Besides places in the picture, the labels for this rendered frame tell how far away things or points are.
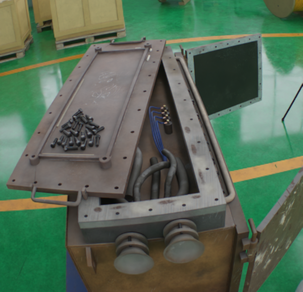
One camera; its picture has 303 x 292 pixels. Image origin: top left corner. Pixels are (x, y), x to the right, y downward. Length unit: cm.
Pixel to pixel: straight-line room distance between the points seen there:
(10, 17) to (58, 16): 90
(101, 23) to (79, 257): 535
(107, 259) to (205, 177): 43
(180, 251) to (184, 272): 25
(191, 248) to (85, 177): 42
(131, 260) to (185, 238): 19
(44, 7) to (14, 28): 136
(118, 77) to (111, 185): 76
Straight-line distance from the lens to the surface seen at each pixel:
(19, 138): 436
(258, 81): 298
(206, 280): 154
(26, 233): 318
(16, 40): 670
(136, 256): 121
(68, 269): 201
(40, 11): 785
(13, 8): 655
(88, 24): 641
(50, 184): 134
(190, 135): 149
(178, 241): 114
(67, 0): 633
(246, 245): 128
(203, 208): 120
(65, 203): 126
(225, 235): 132
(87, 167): 138
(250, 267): 146
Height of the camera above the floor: 219
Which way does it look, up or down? 34 degrees down
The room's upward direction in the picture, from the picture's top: 6 degrees counter-clockwise
